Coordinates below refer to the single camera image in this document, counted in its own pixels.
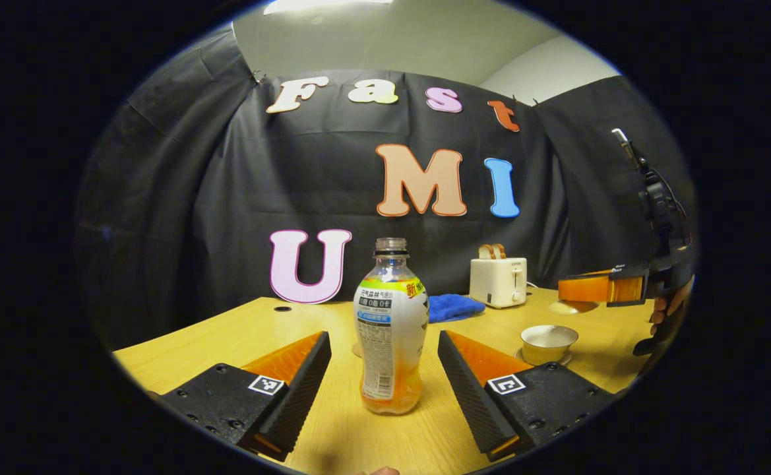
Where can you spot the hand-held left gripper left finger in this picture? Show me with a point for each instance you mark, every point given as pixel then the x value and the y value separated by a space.
pixel 296 396

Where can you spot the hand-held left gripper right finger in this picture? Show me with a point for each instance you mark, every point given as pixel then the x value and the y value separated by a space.
pixel 467 396

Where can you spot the cream teacup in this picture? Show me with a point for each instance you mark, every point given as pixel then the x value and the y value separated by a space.
pixel 549 346

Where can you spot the clear water bottle orange drink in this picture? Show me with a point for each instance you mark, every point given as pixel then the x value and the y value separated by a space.
pixel 388 330

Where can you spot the white toaster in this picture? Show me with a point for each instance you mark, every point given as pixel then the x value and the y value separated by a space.
pixel 497 282

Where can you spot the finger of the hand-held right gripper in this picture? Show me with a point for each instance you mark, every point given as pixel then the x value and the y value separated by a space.
pixel 586 289

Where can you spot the blue towel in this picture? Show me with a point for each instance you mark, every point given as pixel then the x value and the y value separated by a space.
pixel 454 309

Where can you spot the round brown coaster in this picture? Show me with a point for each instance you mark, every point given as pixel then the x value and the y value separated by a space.
pixel 357 349

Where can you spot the cream teacup lid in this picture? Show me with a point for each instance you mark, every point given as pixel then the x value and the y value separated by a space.
pixel 573 307

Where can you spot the ceiling light panel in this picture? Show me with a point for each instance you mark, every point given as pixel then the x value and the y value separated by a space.
pixel 326 5

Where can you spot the toast bread slice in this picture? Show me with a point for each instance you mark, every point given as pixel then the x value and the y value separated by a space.
pixel 498 251
pixel 485 252

